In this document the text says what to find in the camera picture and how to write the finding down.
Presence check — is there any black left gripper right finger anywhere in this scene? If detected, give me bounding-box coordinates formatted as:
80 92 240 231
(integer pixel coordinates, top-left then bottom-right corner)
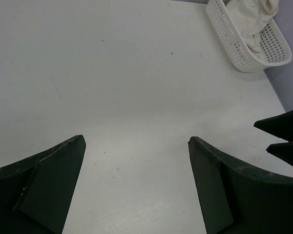
188 136 293 234

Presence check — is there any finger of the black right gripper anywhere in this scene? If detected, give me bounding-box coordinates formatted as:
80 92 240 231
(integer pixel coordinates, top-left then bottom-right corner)
254 110 293 141
266 142 293 166

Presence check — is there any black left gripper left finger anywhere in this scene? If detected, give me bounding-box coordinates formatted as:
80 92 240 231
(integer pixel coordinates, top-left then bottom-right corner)
0 135 86 234

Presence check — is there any white t shirt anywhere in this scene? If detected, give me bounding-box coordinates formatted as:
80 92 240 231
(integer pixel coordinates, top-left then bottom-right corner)
227 0 279 55

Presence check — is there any white perforated plastic basket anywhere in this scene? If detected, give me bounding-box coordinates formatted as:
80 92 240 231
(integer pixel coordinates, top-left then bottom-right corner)
206 0 292 73

